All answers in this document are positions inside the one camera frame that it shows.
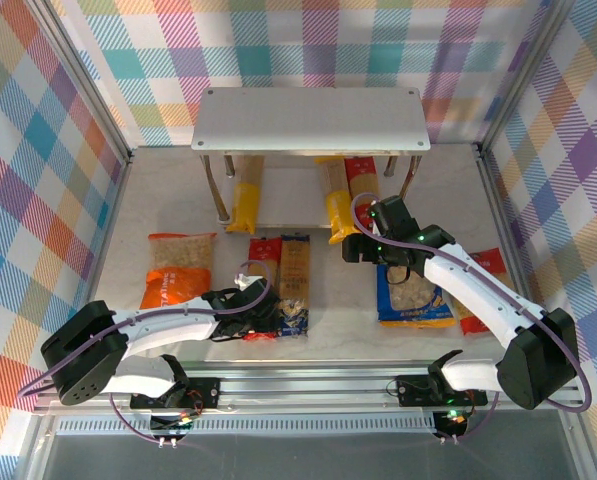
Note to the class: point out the yellow spaghetti pack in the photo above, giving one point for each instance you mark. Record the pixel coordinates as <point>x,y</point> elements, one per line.
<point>338,210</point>

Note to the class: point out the brown and blue spaghetti bag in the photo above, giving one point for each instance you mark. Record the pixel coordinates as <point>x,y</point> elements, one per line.
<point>294,270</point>

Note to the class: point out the red spaghetti bag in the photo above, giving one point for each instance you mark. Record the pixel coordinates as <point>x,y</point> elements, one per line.
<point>263,255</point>
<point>363,175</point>

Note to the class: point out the blue short pasta bag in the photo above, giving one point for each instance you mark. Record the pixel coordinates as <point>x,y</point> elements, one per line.
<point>408,300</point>

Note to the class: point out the red short pasta bag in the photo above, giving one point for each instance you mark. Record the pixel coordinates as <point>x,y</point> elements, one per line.
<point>490,260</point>

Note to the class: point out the orange short pasta bag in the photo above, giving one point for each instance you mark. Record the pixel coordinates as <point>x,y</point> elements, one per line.
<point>178,255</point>

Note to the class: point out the yellow clear-top spaghetti bag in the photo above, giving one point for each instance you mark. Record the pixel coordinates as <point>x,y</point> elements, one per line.
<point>245,205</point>

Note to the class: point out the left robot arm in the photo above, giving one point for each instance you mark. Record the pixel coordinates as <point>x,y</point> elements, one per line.
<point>168,325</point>

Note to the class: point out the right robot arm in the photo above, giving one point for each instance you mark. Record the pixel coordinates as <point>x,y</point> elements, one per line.
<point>478,297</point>

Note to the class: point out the two-tier metal shelf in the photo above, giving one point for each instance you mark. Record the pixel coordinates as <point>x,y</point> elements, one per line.
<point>308,120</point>

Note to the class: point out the small black circuit board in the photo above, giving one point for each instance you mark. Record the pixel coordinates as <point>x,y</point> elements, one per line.
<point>453,422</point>
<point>170,425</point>

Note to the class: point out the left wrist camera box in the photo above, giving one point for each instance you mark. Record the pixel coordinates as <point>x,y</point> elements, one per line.
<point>242,280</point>

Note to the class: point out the aluminium mounting rail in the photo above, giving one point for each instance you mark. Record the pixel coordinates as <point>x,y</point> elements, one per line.
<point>303,387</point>

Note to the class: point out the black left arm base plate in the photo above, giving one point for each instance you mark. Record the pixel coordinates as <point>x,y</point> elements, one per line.
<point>203,392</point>

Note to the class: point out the aluminium side rail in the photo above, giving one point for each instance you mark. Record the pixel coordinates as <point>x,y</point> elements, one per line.
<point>502,220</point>
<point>114,220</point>

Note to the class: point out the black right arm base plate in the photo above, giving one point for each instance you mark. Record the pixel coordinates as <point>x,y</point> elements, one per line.
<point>413,390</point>

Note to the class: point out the aluminium frame post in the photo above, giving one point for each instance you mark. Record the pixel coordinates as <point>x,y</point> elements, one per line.
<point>95,100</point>
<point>522,75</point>

